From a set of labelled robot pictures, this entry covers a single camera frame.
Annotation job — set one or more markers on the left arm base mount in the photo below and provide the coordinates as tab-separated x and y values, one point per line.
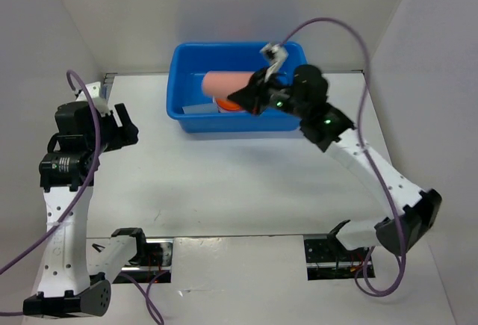
147	260

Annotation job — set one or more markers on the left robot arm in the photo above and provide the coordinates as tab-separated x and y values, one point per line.
69	287

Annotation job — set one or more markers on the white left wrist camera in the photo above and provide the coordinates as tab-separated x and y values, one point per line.
97	92

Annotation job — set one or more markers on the purple plate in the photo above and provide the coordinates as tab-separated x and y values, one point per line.
215	102

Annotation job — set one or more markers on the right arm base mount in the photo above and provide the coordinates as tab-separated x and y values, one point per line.
323	263

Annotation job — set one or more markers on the blue plastic bin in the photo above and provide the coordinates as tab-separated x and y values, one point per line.
190	63

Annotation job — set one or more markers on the orange plate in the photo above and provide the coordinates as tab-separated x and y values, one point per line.
226	106

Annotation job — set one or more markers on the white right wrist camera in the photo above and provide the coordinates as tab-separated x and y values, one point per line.
275	55

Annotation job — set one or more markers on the blue cup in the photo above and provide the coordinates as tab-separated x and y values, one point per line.
206	108

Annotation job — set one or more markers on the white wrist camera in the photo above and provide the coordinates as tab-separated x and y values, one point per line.
97	92
275	55

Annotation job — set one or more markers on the salmon pink cup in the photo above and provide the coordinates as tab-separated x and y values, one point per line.
220	85

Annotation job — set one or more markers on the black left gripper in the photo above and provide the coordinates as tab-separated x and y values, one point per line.
129	129

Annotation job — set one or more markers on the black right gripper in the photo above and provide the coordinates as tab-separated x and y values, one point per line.
252	96

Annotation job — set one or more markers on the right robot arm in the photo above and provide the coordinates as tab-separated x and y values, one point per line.
410	211

